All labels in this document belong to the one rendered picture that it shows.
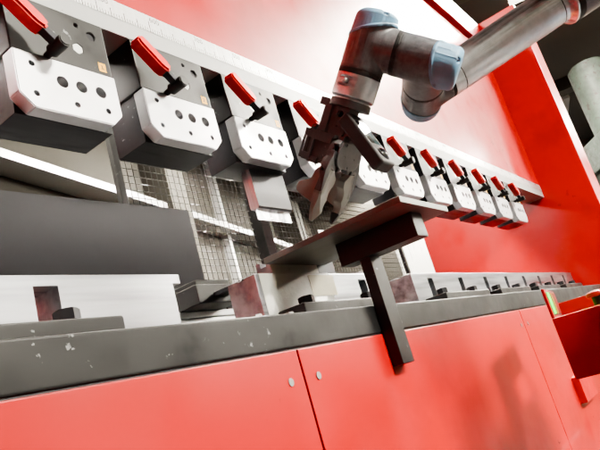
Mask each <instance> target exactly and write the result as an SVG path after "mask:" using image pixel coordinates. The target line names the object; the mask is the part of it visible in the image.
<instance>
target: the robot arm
mask: <svg viewBox="0 0 600 450"><path fill-rule="evenodd" d="M599 6H600V0H526V1H524V2H523V3H521V4H519V5H518V6H516V7H515V8H513V9H512V10H511V11H509V12H508V13H506V14H505V15H503V16H502V17H500V18H499V19H497V20H496V21H494V22H492V23H491V24H489V25H488V26H486V27H485V28H484V29H483V30H481V31H480V32H478V33H477V34H475V35H474V36H472V37H470V38H469V39H467V40H466V41H464V42H463V43H461V44H460V45H458V46H457V45H454V44H450V43H447V42H446V41H445V40H442V39H440V40H437V39H434V38H430V37H424V36H420V35H417V34H413V33H410V32H406V31H402V30H401V29H399V27H398V24H399V20H398V18H397V17H396V16H395V15H394V14H393V13H391V12H385V11H383V10H381V9H378V8H373V7H364V8H362V9H360V10H359V11H358V12H357V13H356V15H355V18H354V22H353V25H352V28H351V30H350V31H349V32H348V39H347V42H346V47H345V51H344V53H343V56H342V60H341V63H340V65H339V69H338V72H337V77H336V80H335V83H334V87H333V89H332V94H333V96H331V98H330V97H326V96H321V101H320V104H323V105H325V106H324V109H323V113H322V116H321V121H320V124H317V125H316V126H315V127H314V125H315V124H316V123H315V124H313V125H312V127H311V128H308V127H306V130H305V133H304V138H303V141H302V145H301V147H300V150H299V154H298V156H301V158H304V159H306V161H308V162H311V163H317V164H319V163H320V164H321V166H320V167H318V168H317V169H316V170H315V171H314V173H313V175H312V177H311V178H309V179H302V180H300V181H299V182H298V184H297V186H296V190H297V192H298V193H300V194H301V195H302V196H304V197H305V198H306V199H307V200H309V201H310V202H311V204H310V210H309V221H314V220H315V219H316V218H317V217H319V216H320V215H321V214H322V208H323V205H324V204H325V203H326V201H328V202H330V203H331V204H332V205H334V207H333V210H332V212H331V215H330V220H329V223H330V224H333V223H334V222H335V221H336V220H337V219H338V217H339V216H340V214H341V213H342V212H343V210H344V208H345V207H346V204H347V202H348V200H349V197H350V196H351V195H352V193H353V191H354V187H355V184H356V182H357V180H358V176H359V171H360V162H361V159H362V158H361V156H363V158H364V159H365V160H366V162H367V163H368V164H369V166H370V167H371V168H372V169H373V170H375V171H381V172H384V173H387V172H389V171H390V170H391V169H392V168H393V167H394V166H395V163H394V161H393V160H392V159H391V157H390V156H389V154H388V152H387V151H386V150H385V149H384V148H383V146H382V145H381V144H380V142H379V141H378V140H377V139H376V138H375V137H374V135H373V134H372V133H371V131H370V130H369V128H368V127H367V126H366V124H365V123H364V122H363V120H362V119H361V118H360V117H358V115H359V113H360V114H364V115H370V112H371V108H370V106H373V105H374V102H375V99H376V96H377V94H378V91H379V85H380V82H381V79H382V77H383V74H387V75H388V76H392V77H395V78H399V79H401V80H402V92H401V96H400V99H401V104H402V109H403V111H404V114H405V116H407V117H408V118H409V119H410V120H412V121H417V122H426V121H430V120H432V119H433V118H435V117H436V116H437V114H438V112H439V111H440V109H441V107H442V105H443V104H445V103H446V102H448V101H449V100H451V99H452V98H454V97H455V96H457V95H459V94H460V93H462V92H463V91H464V90H465V89H467V88H469V87H470V86H472V85H473V84H475V83H476V82H478V81H479V80H481V79H483V78H484V77H486V76H487V75H488V74H489V73H491V72H492V71H494V70H495V69H497V68H498V67H500V66H501V65H503V64H504V63H506V62H508V61H509V60H511V59H512V58H513V57H514V56H516V55H517V54H519V53H521V52H522V51H524V50H525V49H527V48H528V47H530V46H532V45H533V44H535V43H536V42H538V41H539V40H540V39H541V38H543V37H545V36H546V35H548V34H549V33H551V32H552V31H554V30H555V29H557V28H558V27H560V26H561V25H563V24H564V23H565V24H573V23H575V22H576V21H578V20H580V19H581V18H583V17H584V16H586V15H588V14H589V13H591V12H592V11H594V10H595V9H596V8H597V7H599ZM318 125H319V127H318V128H316V127H317V126H318Z"/></svg>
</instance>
